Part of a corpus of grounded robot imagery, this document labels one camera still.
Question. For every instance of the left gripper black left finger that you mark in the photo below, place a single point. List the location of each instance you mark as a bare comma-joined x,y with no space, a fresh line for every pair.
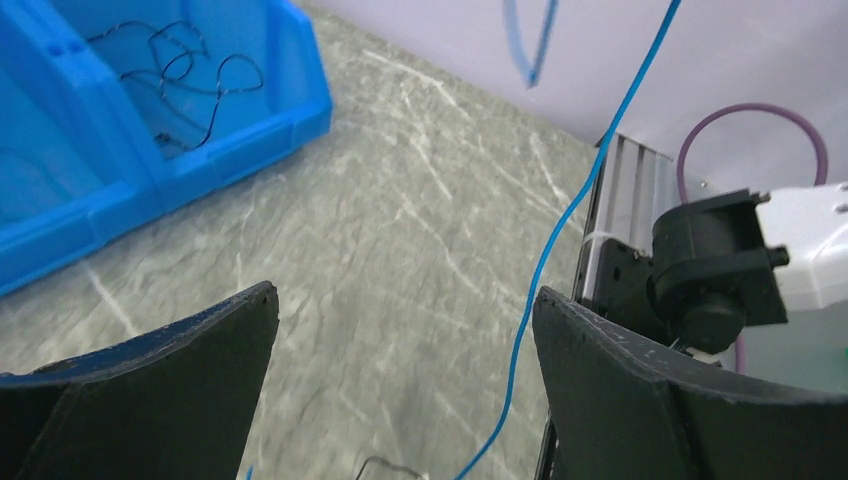
175,403

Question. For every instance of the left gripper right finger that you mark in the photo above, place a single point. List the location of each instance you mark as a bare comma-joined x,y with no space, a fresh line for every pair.
703,422

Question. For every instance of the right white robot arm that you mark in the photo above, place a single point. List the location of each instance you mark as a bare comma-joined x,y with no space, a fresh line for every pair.
746,259

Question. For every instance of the blue double plastic bin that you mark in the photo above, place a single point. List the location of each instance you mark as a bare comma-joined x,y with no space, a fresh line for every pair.
114,113

